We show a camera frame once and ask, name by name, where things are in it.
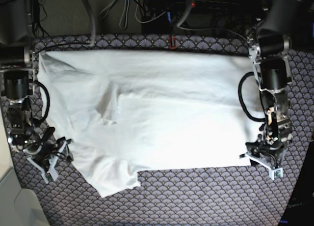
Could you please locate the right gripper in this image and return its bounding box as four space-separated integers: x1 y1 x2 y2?
14 135 74 178

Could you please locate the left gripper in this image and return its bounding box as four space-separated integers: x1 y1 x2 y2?
239 138 288 170

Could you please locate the white T-shirt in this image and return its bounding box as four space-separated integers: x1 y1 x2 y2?
37 50 260 198

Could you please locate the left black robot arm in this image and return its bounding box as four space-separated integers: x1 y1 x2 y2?
238 0 314 179

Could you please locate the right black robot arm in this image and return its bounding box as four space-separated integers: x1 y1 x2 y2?
0 0 73 183

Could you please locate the red table clamp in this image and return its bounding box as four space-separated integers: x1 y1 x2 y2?
168 36 177 50

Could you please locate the black power strip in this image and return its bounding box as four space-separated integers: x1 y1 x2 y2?
191 0 240 9

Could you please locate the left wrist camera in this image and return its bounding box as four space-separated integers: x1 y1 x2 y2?
268 168 283 181

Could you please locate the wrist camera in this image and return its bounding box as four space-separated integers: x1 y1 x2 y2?
268 168 283 181
44 163 58 184

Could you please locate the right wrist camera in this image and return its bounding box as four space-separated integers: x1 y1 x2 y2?
44 163 58 184

